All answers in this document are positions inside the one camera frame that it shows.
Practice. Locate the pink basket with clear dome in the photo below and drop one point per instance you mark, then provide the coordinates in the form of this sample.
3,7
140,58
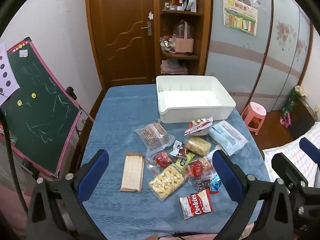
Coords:
183,43

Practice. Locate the cluster of toiletry bottles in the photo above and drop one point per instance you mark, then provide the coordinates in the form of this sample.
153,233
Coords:
180,5

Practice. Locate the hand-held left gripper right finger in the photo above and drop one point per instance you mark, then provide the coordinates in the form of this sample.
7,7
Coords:
227,176

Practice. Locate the beige wafer box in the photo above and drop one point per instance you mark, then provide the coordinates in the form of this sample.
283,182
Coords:
132,172

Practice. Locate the blue candy wrapper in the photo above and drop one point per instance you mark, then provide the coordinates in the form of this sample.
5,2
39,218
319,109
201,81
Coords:
216,183

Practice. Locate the red and white snack pouch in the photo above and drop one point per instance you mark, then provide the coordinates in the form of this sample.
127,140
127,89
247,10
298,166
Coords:
196,205

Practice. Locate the pale yellow crackers packet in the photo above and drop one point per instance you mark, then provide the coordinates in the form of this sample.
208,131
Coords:
165,182

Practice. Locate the white perforated sheet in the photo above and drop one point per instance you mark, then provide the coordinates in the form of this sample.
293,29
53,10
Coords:
6,80

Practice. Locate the pink toy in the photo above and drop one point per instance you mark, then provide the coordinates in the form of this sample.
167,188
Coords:
285,121

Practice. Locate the dark wooden cabinet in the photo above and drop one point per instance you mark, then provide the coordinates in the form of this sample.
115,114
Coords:
302,118

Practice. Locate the small brown chocolate packet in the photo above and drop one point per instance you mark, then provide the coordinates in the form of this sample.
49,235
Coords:
180,151

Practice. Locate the white door hook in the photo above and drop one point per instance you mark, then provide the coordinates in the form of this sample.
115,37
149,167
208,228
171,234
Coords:
150,15

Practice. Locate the floral sliding wardrobe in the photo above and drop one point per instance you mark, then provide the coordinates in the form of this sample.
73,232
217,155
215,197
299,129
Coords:
275,67

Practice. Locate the small dark red packet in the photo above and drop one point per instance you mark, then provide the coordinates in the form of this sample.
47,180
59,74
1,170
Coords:
161,160

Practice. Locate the wooden corner shelf unit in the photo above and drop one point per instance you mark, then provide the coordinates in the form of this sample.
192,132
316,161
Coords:
202,30

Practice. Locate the black easel knob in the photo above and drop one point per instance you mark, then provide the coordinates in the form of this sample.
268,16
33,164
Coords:
71,92

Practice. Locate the green chalkboard with pink frame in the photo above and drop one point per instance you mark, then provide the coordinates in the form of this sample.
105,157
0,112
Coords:
42,110

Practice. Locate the colourful wall poster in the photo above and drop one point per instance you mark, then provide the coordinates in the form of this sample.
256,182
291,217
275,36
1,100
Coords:
240,15

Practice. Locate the light blue packet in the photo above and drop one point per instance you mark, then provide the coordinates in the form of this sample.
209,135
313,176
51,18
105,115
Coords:
226,136

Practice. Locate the clear brown biscuit packet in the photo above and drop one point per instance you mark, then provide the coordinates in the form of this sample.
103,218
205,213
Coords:
152,135

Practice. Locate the red orange pastry packet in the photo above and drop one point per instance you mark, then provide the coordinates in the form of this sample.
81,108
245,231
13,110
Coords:
198,167

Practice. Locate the pink plastic stool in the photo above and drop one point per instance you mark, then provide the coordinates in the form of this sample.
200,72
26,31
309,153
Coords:
253,116

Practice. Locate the red white nut picture packet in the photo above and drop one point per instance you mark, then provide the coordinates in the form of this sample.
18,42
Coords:
197,127

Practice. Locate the brown wooden door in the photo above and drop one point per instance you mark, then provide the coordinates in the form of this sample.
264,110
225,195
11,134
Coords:
120,30

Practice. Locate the white plastic bin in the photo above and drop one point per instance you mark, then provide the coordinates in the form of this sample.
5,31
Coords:
190,100

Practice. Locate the green printed bag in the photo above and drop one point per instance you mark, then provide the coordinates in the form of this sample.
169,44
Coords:
291,102

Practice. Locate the folded pink cloths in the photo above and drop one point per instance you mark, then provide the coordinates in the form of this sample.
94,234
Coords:
173,66

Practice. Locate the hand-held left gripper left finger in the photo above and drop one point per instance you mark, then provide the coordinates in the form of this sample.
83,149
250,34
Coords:
95,173

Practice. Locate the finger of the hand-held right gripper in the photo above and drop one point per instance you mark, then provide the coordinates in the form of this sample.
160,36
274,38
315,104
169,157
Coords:
287,168
310,146

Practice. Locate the green snack packet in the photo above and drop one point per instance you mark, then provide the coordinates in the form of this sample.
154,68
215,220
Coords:
182,162

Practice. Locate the checkered bed blanket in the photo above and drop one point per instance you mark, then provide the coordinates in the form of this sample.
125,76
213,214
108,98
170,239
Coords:
282,155

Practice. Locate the yellow puffed rice cake packet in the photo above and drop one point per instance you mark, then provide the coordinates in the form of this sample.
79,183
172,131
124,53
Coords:
197,145

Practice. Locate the shiny packets on shelf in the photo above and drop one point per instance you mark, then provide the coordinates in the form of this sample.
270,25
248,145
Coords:
166,43

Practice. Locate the dark candy wrapper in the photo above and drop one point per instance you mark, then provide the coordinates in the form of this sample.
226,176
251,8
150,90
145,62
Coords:
203,185

